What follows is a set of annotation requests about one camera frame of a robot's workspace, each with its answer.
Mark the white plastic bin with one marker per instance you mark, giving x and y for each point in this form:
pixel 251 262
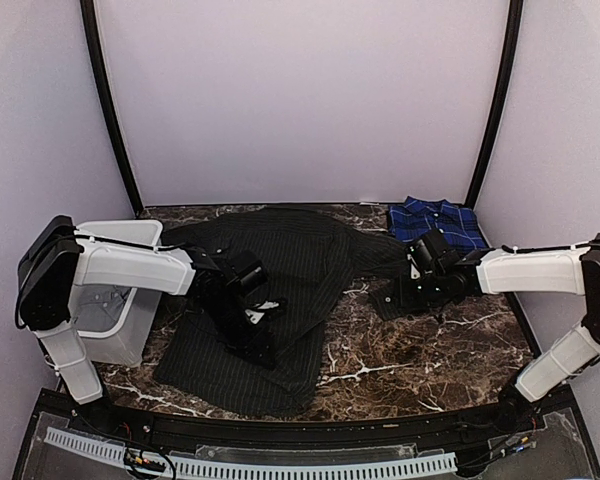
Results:
pixel 125 344

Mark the black front rail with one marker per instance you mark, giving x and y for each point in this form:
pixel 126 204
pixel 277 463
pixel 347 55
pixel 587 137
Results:
pixel 464 429

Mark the right black frame post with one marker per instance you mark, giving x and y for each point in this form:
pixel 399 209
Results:
pixel 504 72

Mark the left black frame post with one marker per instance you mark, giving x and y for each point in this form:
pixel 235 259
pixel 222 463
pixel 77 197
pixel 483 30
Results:
pixel 107 106

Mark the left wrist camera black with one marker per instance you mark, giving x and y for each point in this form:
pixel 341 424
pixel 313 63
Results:
pixel 246 273

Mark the blue plaid folded shirt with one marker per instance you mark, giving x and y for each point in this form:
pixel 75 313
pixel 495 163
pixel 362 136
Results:
pixel 458 225

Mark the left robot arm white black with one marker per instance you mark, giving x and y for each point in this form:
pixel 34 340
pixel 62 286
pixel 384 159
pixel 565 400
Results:
pixel 64 257

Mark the black frame post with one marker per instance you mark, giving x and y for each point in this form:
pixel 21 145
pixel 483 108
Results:
pixel 107 106
pixel 504 72

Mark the white slotted cable duct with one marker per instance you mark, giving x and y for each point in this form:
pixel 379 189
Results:
pixel 215 462

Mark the grey button shirt in bin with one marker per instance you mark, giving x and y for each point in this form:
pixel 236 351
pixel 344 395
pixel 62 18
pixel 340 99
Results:
pixel 97 309

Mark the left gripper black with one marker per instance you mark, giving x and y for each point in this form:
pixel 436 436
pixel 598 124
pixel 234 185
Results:
pixel 251 346

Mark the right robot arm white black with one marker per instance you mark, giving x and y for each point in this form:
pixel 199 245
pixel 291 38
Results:
pixel 568 272

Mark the black pinstriped long sleeve shirt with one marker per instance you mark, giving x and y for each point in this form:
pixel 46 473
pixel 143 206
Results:
pixel 310 259

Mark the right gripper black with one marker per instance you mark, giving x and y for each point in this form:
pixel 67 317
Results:
pixel 404 296

